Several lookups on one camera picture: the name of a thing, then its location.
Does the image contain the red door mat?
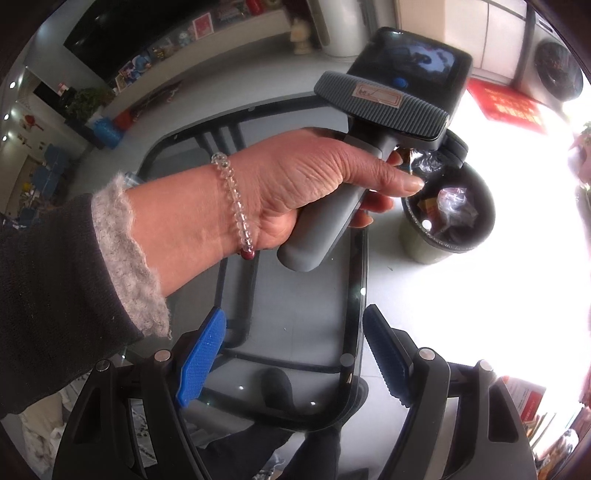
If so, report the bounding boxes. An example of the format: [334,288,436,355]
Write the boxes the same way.
[466,78,555,136]

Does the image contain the green potted plant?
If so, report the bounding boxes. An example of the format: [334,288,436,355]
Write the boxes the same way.
[69,88,114,121]

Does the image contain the beige television cabinet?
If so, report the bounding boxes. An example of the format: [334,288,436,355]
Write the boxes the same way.
[113,9,305,109]

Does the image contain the white standing air conditioner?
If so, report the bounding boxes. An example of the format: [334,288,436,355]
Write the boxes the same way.
[323,0,376,57]

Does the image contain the washing machine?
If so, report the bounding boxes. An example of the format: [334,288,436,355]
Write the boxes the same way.
[517,14,585,102]

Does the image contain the black longboard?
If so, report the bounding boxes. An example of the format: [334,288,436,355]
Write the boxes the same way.
[131,83,183,114]

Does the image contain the pink picture frame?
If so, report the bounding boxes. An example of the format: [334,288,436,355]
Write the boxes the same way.
[191,13,215,41]

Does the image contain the dark shoe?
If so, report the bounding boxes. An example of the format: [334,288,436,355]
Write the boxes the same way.
[261,369,296,418]

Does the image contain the clear bead bracelet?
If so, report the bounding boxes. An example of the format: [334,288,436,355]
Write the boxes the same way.
[211,152,257,261]

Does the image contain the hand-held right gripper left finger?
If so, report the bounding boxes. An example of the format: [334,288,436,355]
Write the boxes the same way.
[51,307,228,480]

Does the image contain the person's left hand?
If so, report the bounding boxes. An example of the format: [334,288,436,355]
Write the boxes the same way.
[235,128,426,253]

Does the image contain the black television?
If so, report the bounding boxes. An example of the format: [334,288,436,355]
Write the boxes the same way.
[62,0,222,79]

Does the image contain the potted flowering plants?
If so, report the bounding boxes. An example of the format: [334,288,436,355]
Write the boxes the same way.
[570,120,591,195]

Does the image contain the blue dining chair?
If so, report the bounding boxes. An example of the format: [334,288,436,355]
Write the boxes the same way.
[30,166,54,190]
[44,143,70,167]

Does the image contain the glass coffee table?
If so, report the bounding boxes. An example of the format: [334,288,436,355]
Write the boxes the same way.
[122,90,370,432]

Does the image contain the olive trash bin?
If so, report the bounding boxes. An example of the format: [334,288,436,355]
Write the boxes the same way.
[399,157,497,265]

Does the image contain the blue water jug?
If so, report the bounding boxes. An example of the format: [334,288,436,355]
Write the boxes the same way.
[92,116,123,149]

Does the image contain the person's dark trousers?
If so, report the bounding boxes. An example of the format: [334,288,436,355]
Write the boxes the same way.
[203,418,342,480]

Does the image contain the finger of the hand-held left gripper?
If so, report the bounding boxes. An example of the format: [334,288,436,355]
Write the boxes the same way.
[436,130,470,169]

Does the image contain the person's left forearm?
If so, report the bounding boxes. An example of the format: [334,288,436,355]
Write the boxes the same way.
[0,157,250,418]

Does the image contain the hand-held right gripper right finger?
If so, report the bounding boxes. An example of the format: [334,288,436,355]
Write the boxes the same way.
[363,305,539,480]

